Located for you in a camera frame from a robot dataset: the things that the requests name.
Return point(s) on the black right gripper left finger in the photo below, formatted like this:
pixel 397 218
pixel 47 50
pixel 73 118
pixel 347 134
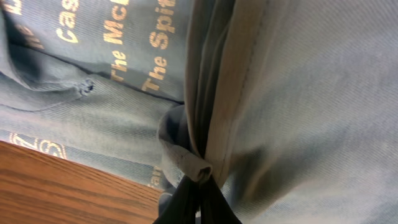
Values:
pixel 178 205

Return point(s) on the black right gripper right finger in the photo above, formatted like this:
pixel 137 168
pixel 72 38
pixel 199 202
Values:
pixel 213 206

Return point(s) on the light blue t-shirt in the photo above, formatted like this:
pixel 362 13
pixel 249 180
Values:
pixel 291 106

